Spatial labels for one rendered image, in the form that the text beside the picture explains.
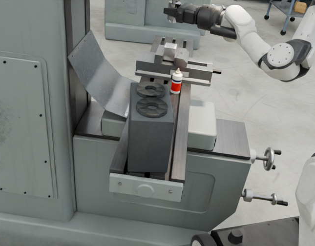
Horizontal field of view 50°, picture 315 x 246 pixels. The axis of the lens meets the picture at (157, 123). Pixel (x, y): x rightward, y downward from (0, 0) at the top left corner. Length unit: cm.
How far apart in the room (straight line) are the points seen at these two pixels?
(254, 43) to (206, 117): 48
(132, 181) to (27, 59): 62
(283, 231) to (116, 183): 69
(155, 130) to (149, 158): 10
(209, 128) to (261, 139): 150
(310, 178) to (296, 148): 196
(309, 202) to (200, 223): 85
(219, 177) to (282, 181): 108
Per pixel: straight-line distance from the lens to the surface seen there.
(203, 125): 146
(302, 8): 579
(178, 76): 140
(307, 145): 305
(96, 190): 170
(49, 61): 131
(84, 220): 181
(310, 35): 112
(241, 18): 121
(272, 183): 253
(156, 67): 153
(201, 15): 126
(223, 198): 164
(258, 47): 115
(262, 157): 168
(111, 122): 143
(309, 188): 102
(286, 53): 108
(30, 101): 142
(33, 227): 184
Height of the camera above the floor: 160
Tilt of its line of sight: 34 degrees down
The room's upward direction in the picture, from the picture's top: 7 degrees clockwise
